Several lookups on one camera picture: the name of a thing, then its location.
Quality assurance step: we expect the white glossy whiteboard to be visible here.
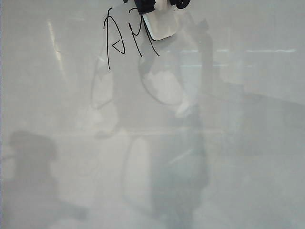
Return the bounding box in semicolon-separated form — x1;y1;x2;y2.
0;0;305;229

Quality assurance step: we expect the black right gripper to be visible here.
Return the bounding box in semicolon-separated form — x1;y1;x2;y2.
132;0;157;15

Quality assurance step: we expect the white whiteboard eraser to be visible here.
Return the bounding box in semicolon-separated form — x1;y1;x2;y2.
142;0;180;41

